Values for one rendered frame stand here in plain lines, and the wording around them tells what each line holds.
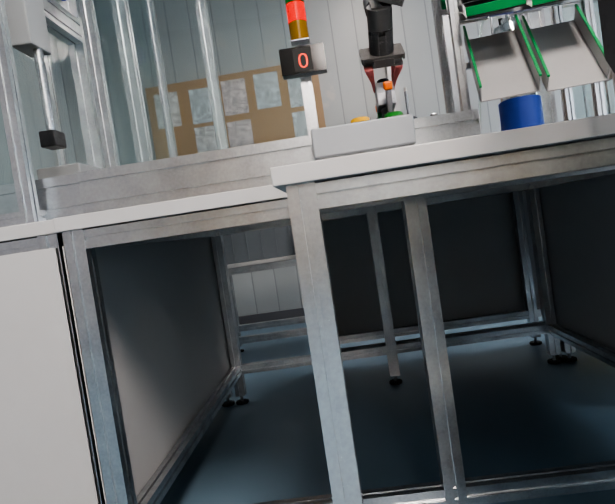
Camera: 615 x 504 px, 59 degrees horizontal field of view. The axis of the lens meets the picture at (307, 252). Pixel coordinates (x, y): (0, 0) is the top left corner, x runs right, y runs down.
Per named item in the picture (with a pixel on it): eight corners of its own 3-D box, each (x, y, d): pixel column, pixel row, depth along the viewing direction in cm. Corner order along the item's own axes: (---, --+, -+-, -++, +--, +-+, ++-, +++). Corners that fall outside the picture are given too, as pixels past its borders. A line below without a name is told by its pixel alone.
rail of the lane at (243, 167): (484, 155, 117) (478, 104, 116) (83, 216, 122) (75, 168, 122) (478, 158, 122) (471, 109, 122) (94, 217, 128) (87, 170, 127)
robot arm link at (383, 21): (367, 7, 120) (393, 3, 120) (364, -3, 125) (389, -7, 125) (369, 38, 125) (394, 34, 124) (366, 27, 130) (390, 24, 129)
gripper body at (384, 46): (359, 56, 133) (356, 26, 129) (401, 50, 133) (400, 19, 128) (362, 67, 129) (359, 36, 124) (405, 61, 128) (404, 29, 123)
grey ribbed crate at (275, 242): (315, 251, 322) (310, 213, 321) (212, 267, 326) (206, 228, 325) (318, 248, 364) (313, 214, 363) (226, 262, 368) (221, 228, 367)
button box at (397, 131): (417, 142, 111) (412, 111, 110) (314, 158, 112) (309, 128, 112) (412, 147, 118) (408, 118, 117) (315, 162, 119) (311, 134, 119)
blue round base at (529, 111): (556, 164, 204) (547, 91, 203) (514, 170, 205) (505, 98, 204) (541, 168, 219) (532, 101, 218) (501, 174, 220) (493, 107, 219)
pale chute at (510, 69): (541, 91, 122) (541, 74, 119) (480, 103, 125) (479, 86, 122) (516, 30, 141) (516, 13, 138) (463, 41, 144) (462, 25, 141)
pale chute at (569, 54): (609, 80, 122) (612, 62, 118) (546, 92, 125) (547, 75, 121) (575, 20, 140) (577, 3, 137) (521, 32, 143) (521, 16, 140)
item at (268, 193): (801, 118, 105) (799, 103, 105) (54, 232, 115) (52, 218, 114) (535, 178, 246) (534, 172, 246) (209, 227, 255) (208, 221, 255)
